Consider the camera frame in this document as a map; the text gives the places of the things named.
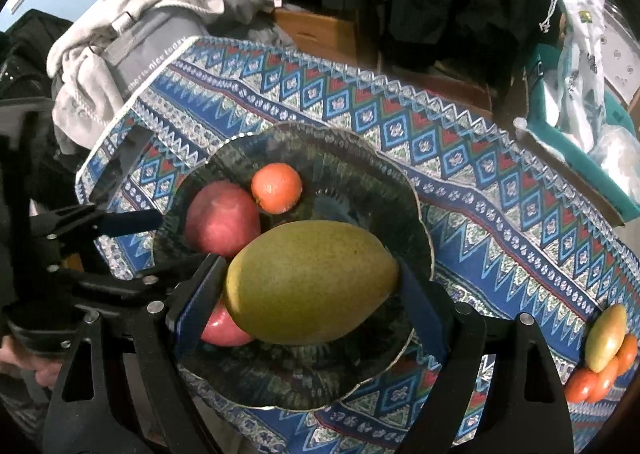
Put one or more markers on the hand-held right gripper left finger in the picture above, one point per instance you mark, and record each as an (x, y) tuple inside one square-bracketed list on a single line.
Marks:
[(195, 304)]

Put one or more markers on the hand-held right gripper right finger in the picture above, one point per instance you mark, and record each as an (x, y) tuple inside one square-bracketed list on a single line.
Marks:
[(422, 306)]

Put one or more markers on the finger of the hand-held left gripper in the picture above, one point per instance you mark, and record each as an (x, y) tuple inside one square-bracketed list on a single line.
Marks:
[(130, 222), (115, 284)]

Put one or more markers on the red apple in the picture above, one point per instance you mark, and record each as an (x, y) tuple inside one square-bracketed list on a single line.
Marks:
[(222, 219), (222, 331)]

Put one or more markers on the yellow-green mango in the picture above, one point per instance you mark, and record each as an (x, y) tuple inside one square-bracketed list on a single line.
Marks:
[(606, 338), (310, 281)]

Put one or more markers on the small tangerine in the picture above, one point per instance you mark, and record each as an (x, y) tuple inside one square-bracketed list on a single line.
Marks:
[(579, 386), (276, 187)]

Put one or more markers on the dark glass fruit plate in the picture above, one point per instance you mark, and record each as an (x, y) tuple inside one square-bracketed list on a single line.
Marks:
[(350, 184)]

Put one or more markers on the large orange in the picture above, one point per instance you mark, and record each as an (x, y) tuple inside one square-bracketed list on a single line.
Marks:
[(606, 380), (628, 354)]

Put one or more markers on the person's left hand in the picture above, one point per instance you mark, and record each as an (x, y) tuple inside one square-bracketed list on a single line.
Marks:
[(25, 364)]

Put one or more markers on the black flat rectangular object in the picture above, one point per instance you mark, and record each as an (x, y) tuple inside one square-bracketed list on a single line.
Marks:
[(120, 164)]

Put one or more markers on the pile of grey white clothes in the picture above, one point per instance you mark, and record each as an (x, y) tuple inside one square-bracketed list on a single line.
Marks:
[(85, 79)]

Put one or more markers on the blue patterned tablecloth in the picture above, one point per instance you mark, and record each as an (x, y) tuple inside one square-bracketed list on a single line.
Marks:
[(475, 194)]

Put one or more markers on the black shiny bag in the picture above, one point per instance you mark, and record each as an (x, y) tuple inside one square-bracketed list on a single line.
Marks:
[(30, 49)]

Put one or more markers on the grey printed garment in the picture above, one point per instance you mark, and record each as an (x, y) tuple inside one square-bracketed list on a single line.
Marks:
[(145, 49)]

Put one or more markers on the brown cardboard box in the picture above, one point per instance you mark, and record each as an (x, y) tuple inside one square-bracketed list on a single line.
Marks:
[(550, 154)]

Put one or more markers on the flat cardboard box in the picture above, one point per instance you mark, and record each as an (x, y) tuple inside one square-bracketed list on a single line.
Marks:
[(450, 87)]

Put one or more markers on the teal plastic bin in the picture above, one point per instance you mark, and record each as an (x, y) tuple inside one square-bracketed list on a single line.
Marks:
[(540, 89)]

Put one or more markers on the clear plastic bag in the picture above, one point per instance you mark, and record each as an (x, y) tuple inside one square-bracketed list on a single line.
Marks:
[(620, 154)]

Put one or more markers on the wooden drawer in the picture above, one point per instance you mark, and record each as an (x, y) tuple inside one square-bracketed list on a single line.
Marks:
[(315, 32)]

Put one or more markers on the white perforated crate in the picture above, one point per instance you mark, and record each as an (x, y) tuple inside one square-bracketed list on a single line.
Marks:
[(620, 67)]

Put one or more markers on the white rice bag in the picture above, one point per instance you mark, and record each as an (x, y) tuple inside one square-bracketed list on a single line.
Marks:
[(580, 34)]

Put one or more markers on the white wall switch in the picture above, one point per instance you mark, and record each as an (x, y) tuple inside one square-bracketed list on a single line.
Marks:
[(17, 0)]

